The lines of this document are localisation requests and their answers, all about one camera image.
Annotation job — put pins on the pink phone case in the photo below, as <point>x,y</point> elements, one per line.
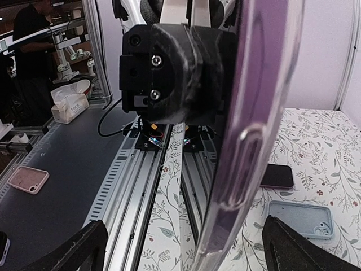
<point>27,179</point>

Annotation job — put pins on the grey side table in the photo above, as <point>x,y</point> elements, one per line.
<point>77,157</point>

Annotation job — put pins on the person in black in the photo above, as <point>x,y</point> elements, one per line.
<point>33,61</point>

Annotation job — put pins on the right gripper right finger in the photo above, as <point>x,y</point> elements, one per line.
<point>285,249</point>

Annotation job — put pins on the light blue phone case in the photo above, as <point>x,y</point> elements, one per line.
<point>310,221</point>

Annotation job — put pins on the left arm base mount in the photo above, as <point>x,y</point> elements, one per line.
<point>151,137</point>

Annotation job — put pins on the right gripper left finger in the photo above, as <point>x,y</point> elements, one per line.
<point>83,251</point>

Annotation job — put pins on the front aluminium rail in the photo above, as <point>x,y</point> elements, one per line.
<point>153,200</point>

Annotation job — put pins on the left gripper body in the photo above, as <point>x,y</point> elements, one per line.
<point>172,74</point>

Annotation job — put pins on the black purple phone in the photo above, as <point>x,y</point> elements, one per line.
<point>245,127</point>

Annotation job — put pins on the floral table mat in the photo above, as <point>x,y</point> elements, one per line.
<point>322,148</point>

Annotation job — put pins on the white tissue box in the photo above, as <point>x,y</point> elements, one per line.
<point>70,101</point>

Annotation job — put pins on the right aluminium frame post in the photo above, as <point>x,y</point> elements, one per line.
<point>350,57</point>

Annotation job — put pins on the clear magsafe phone case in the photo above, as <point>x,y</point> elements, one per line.
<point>253,127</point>

